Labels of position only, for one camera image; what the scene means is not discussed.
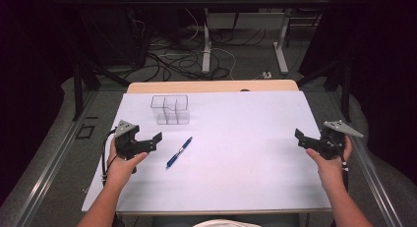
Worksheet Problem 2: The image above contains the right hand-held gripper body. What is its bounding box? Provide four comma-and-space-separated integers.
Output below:
318, 119, 365, 161

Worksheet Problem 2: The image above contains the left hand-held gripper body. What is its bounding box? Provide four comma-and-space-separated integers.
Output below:
113, 119, 142, 161

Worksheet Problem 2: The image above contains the person's left hand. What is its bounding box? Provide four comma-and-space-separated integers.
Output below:
105, 138, 149, 190

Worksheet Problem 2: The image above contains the person's right hand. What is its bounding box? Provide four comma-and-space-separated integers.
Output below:
305, 135, 354, 195

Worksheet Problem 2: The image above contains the blue pen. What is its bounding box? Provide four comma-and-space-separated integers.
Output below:
165, 136, 194, 170

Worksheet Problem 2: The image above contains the clear acrylic organizer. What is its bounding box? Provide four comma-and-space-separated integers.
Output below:
149, 94, 191, 126

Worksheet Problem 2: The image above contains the black metal stand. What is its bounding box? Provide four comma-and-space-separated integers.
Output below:
72, 56, 131, 122
296, 58, 352, 123

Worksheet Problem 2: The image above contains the white table sheet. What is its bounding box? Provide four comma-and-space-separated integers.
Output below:
81, 90, 332, 213

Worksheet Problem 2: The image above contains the white desk leg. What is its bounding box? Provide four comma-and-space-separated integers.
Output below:
201, 8, 212, 74
272, 10, 290, 75

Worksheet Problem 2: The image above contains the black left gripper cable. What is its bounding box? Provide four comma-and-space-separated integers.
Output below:
100, 128, 118, 188

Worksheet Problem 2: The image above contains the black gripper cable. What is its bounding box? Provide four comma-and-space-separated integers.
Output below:
100, 128, 118, 188
339, 144, 350, 193

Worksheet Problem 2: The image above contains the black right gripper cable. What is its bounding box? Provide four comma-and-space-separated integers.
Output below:
339, 144, 350, 193

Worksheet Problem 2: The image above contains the black floor socket frame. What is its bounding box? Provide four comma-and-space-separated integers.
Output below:
75, 123, 96, 141

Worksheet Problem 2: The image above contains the aluminium floor rail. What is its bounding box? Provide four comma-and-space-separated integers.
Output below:
13, 90, 99, 227
328, 90, 405, 227

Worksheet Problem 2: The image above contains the tangle of floor cables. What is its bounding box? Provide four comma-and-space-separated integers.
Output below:
121, 24, 267, 83

